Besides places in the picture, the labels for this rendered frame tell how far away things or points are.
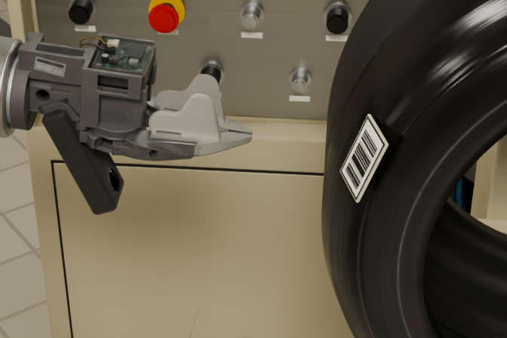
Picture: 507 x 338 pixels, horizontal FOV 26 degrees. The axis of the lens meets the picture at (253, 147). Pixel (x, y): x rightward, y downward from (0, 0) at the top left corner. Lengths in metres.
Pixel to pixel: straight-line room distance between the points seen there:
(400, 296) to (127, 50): 0.32
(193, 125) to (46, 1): 0.66
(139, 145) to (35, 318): 1.76
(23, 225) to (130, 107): 2.05
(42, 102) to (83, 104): 0.05
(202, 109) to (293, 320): 0.87
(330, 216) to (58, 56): 0.27
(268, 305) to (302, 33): 0.46
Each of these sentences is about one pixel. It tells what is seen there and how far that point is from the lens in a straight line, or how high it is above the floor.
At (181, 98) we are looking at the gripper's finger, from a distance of 1.00.
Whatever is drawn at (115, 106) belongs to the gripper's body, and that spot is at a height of 1.25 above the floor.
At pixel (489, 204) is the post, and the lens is 1.36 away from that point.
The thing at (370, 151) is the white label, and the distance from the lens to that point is 0.87.
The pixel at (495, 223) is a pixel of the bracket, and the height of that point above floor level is 0.95.
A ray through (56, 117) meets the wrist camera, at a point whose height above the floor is 1.24.
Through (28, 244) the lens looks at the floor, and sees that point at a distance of 2.93.
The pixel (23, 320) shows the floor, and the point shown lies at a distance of 2.70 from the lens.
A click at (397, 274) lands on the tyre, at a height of 1.16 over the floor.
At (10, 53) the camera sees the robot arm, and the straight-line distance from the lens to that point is 0.98.
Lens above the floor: 1.73
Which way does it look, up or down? 32 degrees down
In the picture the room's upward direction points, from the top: straight up
